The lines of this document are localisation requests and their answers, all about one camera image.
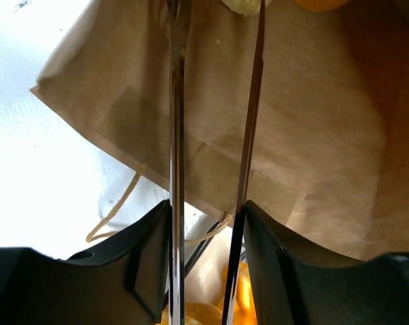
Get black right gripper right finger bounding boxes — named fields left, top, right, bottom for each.
left=244, top=201, right=409, bottom=324

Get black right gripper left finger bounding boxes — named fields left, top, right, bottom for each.
left=0, top=200, right=171, bottom=324

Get metal tongs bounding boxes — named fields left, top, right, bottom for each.
left=167, top=1, right=265, bottom=324

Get orange fake bun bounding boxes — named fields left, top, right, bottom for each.
left=294, top=0, right=350, bottom=14

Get small pale fake bun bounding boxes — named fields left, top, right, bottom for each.
left=221, top=0, right=261, bottom=16

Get strawberry pattern tray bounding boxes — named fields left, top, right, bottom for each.
left=184, top=226, right=232, bottom=305

